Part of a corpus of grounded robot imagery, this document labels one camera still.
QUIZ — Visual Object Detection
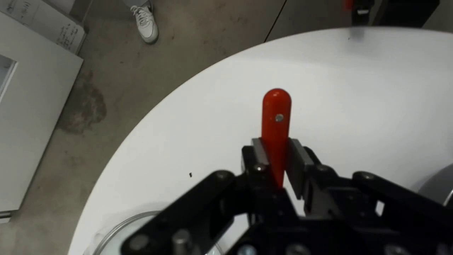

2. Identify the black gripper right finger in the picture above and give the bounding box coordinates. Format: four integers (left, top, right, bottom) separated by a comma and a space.
287, 139, 453, 255

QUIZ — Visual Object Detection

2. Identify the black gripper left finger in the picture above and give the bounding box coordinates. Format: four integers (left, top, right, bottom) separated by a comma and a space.
120, 138, 275, 255

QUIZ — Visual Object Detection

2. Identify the red handled metal spoon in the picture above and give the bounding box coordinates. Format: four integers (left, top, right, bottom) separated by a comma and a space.
261, 88, 292, 189

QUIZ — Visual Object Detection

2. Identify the black cooking pot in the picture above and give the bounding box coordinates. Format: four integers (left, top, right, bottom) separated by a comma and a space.
420, 165, 453, 209

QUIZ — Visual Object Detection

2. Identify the glass pot lid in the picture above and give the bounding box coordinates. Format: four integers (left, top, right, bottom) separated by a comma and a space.
90, 211, 158, 255

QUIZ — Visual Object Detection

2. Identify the white sneaker shoe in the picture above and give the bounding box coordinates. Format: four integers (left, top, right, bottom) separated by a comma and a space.
131, 5, 159, 44

